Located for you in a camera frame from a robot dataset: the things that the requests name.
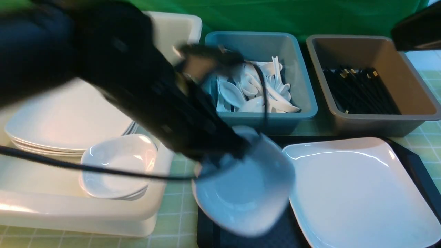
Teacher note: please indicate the white square bowl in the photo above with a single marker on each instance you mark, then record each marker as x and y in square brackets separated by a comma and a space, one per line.
[246, 196]
[135, 153]

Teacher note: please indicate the large white square rice plate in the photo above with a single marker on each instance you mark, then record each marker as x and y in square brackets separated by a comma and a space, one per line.
[356, 193]

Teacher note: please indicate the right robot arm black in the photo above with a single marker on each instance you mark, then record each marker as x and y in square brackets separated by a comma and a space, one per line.
[420, 31]

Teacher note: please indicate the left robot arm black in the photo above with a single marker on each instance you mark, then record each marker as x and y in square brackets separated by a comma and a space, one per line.
[110, 45]

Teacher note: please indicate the white square plate top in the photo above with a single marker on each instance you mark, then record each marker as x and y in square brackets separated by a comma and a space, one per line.
[67, 121]

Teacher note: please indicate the pile of white spoons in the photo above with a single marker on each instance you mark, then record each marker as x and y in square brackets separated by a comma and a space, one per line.
[245, 92]

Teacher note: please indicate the teal plastic spoon bin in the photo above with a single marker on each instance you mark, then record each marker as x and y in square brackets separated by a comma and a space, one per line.
[261, 47]

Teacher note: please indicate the white square bowl in tub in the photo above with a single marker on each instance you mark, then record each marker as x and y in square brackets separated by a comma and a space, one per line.
[135, 153]

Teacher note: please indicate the green backdrop cloth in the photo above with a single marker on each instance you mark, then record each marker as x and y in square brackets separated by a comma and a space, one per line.
[301, 18]

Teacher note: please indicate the bundle of black chopsticks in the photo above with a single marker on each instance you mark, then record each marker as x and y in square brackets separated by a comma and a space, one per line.
[360, 91]

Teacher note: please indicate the large white plastic tub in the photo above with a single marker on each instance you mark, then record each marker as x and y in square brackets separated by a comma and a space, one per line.
[38, 196]

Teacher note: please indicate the grey plastic chopstick bin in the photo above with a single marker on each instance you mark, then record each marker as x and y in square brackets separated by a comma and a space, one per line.
[412, 96]

